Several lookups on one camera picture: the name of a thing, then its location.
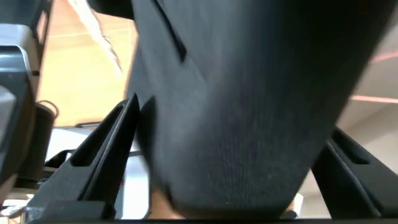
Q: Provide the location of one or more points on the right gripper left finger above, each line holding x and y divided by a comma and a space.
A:
102, 168

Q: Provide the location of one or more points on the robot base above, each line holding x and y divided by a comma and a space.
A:
12, 93

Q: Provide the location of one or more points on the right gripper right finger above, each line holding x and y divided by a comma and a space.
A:
357, 186

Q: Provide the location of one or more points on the black shorts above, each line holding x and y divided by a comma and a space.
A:
242, 109

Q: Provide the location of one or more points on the pink clothes hanger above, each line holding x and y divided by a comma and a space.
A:
373, 99

